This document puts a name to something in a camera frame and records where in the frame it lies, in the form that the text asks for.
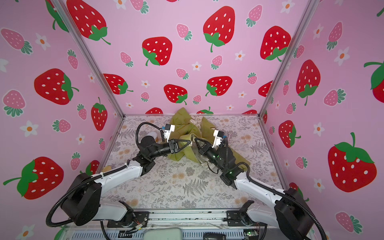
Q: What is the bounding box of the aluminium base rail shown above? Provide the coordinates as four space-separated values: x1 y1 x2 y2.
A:
63 203 295 231

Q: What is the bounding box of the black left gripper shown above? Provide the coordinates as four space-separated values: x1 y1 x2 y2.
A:
148 140 189 162

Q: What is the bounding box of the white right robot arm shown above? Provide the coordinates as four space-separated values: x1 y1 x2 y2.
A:
195 138 327 240

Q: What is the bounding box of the small white-lidded can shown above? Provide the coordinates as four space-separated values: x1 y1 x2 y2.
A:
148 132 158 142

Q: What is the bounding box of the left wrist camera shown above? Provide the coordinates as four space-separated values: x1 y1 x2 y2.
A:
161 124 175 142

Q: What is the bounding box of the tan cardboard box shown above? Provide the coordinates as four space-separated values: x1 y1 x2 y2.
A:
102 166 112 172

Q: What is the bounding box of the green zip jacket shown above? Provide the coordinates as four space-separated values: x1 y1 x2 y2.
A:
166 107 251 172

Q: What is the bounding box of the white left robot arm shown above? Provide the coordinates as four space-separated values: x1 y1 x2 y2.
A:
46 136 191 228

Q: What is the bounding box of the black device on rail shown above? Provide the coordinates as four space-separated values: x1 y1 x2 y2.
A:
203 233 227 240

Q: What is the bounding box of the white device on rail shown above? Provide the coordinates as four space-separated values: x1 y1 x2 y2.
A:
143 228 183 240

